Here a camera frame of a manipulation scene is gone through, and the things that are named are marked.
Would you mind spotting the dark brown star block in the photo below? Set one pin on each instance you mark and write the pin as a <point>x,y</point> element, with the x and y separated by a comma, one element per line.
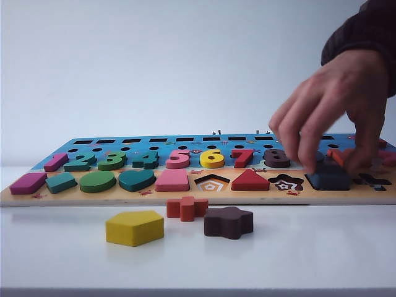
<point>227,224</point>

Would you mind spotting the magenta parallelogram block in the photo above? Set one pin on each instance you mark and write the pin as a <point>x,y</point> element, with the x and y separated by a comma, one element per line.
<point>26,184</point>

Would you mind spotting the pink greater-than sign piece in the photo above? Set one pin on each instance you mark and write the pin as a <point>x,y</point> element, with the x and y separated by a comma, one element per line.
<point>386,156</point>

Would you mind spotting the forearm in dark sleeve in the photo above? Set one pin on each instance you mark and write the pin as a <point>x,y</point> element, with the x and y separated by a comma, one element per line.
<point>365,28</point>

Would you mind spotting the dark brown number eight piece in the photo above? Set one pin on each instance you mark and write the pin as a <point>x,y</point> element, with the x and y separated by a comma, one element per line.
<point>272,162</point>

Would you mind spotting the pink number five piece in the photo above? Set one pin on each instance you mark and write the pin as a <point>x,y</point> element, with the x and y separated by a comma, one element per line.
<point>178,164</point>

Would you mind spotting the red minus sign piece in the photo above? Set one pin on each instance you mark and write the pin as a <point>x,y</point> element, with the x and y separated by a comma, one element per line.
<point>383,143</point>

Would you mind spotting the green number three piece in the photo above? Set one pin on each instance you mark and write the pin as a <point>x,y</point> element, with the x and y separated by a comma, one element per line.
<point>119,161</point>

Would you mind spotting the orange cross block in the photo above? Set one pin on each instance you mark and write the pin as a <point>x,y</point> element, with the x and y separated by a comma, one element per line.
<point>185,210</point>

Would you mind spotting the yellow pentagon block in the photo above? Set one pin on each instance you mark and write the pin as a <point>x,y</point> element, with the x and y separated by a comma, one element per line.
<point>133,229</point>

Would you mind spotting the red number seven piece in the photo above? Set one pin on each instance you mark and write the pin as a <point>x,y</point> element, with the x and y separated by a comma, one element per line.
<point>242,161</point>

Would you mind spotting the teal number two piece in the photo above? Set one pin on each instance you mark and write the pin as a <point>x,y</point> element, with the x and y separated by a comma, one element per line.
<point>77,167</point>

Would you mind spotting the bare person hand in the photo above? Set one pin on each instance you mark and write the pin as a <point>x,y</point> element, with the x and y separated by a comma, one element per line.
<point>340,92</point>

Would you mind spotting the blue wooden puzzle board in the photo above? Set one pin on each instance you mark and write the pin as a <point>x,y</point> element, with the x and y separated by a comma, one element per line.
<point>92,198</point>

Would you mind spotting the dark blue square block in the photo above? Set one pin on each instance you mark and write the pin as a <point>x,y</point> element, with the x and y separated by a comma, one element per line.
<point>328,181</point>

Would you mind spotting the yellow number six piece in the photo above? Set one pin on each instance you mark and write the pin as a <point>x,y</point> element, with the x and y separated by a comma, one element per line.
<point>205,159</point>

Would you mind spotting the red triangle block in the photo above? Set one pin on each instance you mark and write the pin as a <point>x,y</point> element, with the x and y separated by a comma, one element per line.
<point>250,184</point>

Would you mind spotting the dark blue number nine piece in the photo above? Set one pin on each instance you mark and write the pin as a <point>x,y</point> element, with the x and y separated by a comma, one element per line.
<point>320,156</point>

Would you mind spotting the pink trapezoid block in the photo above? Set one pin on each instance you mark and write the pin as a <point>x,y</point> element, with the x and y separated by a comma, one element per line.
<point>172,182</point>

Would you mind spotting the orange number ten piece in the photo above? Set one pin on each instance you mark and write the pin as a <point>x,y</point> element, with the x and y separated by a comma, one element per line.
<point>338,156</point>

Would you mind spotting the green ellipse block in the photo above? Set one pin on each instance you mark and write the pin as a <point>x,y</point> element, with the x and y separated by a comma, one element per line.
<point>98,181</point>

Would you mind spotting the teal heart block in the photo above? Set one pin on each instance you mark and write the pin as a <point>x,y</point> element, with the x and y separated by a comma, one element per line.
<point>136,181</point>

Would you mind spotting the teal rectangle block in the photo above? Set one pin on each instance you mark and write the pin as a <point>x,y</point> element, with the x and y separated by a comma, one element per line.
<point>62,182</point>

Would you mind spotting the teal number four piece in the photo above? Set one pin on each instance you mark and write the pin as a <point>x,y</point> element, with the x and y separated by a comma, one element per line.
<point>151,161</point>

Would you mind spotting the pink number one piece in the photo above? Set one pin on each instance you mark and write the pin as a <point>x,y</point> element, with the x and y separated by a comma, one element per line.
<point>57,162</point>

